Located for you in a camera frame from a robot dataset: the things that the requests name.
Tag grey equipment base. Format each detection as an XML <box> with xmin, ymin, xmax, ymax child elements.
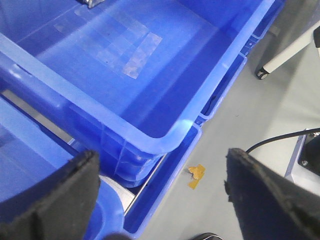
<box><xmin>284</xmin><ymin>128</ymin><xmax>320</xmax><ymax>193</ymax></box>

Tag black cable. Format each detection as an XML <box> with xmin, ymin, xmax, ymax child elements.
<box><xmin>245</xmin><ymin>127</ymin><xmax>320</xmax><ymax>153</ymax></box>

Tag large blue crate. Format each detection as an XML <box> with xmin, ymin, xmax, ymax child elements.
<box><xmin>0</xmin><ymin>0</ymin><xmax>274</xmax><ymax>188</ymax></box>
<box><xmin>0</xmin><ymin>98</ymin><xmax>124</xmax><ymax>240</ymax></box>

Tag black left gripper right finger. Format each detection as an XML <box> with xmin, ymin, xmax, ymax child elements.
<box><xmin>225</xmin><ymin>148</ymin><xmax>320</xmax><ymax>240</ymax></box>

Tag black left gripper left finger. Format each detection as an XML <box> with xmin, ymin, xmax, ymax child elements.
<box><xmin>0</xmin><ymin>150</ymin><xmax>100</xmax><ymax>240</ymax></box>

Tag large blue crate left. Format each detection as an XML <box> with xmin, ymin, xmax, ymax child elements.
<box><xmin>0</xmin><ymin>98</ymin><xmax>124</xmax><ymax>240</ymax></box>

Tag large blue crate right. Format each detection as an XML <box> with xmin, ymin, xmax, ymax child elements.
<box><xmin>0</xmin><ymin>0</ymin><xmax>274</xmax><ymax>188</ymax></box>

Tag lower blue crate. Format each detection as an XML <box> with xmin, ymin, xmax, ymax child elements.
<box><xmin>123</xmin><ymin>32</ymin><xmax>264</xmax><ymax>239</ymax></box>

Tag white caster leg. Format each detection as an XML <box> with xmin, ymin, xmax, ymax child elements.
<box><xmin>256</xmin><ymin>21</ymin><xmax>320</xmax><ymax>80</ymax></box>

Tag yellow tape scraps on floor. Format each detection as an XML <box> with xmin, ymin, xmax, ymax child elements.
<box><xmin>188</xmin><ymin>164</ymin><xmax>206</xmax><ymax>190</ymax></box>

